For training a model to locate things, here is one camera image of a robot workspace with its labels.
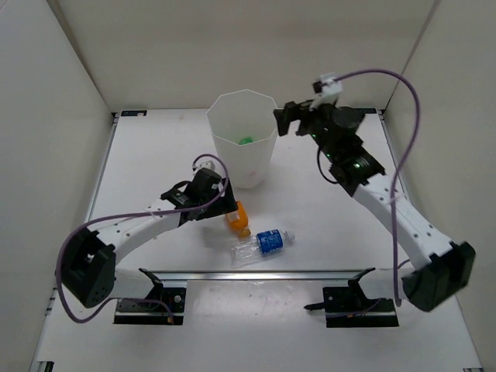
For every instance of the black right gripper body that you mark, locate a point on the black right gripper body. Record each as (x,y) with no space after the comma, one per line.
(316,123)

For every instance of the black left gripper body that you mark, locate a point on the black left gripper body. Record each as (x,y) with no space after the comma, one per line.
(225,204)

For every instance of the orange juice bottle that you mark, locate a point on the orange juice bottle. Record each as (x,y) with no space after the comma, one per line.
(238,221)

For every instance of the green plastic bottle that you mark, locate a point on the green plastic bottle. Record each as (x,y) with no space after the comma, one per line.
(245,140)

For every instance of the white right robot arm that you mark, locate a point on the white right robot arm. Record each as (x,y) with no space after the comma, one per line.
(441,267)

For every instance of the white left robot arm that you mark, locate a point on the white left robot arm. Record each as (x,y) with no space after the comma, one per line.
(87,265)

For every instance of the white octagonal bin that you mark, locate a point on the white octagonal bin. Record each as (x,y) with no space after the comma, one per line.
(244,132)

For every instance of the dark right corner sticker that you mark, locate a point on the dark right corner sticker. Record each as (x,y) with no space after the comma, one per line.
(367,111)

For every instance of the dark corner sticker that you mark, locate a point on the dark corner sticker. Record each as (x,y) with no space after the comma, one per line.
(133,113)
(367,111)

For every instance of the clear bottle blue label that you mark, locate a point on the clear bottle blue label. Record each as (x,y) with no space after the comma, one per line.
(261,246)

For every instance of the dark left corner sticker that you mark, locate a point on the dark left corner sticker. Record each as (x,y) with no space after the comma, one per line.
(133,113)

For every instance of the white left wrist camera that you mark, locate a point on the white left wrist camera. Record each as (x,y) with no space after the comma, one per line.
(209,165)

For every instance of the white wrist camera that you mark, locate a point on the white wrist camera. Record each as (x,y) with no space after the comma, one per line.
(327,90)
(209,165)

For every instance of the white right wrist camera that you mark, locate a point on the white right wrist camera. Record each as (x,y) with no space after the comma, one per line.
(327,90)

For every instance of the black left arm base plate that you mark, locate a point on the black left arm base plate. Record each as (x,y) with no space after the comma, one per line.
(172,294)

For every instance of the aluminium table edge rail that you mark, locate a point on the aluminium table edge rail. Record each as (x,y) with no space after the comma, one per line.
(257,275)

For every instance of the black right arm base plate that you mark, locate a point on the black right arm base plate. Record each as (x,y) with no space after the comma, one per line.
(344,309)

